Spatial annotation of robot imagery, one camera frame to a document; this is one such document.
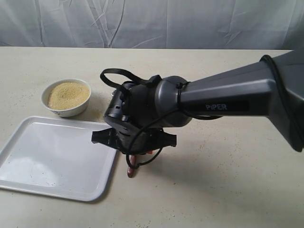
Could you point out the brown wooden spoon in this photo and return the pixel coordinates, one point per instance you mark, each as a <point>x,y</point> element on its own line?
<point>132,162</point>

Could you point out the white floral ceramic bowl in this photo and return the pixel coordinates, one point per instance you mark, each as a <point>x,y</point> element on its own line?
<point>68,112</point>

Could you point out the white backdrop curtain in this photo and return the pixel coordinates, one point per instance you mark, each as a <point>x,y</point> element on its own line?
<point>189,24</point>

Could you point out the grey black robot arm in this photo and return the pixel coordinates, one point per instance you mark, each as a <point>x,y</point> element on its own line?
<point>140,109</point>

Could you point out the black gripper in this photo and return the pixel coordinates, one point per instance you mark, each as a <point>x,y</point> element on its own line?
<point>132,140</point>

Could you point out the white rectangular plastic tray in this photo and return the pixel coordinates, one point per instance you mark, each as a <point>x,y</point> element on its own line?
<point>55,157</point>

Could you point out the tan grain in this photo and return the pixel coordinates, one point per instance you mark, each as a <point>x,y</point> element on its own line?
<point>68,95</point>

